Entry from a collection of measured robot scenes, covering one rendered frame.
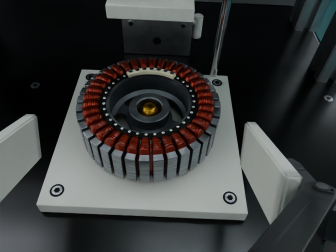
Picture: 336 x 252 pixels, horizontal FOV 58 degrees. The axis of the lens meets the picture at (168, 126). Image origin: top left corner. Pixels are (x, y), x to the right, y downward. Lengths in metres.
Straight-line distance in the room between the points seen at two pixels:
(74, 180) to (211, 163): 0.11
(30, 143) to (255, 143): 0.13
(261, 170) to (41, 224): 0.16
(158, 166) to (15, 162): 0.09
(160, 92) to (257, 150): 0.13
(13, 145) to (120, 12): 0.11
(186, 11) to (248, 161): 0.11
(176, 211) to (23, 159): 0.11
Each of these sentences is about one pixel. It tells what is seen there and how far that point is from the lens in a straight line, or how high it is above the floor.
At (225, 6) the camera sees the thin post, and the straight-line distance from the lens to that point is 0.27.
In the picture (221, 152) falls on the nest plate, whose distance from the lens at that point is 0.25.
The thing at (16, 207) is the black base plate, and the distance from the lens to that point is 0.26.
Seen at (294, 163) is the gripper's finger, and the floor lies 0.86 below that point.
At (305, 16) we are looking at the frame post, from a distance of 0.44.
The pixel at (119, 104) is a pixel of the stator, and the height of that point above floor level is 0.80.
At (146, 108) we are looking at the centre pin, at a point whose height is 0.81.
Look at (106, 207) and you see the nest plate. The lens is 0.23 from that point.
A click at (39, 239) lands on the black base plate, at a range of 0.24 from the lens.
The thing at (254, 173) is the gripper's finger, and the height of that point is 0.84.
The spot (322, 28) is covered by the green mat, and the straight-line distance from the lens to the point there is 0.51.
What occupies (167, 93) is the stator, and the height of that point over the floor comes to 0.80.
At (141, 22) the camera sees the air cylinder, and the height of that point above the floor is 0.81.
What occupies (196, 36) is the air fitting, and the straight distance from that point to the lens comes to 0.36.
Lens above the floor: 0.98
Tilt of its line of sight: 49 degrees down
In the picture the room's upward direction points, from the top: 3 degrees clockwise
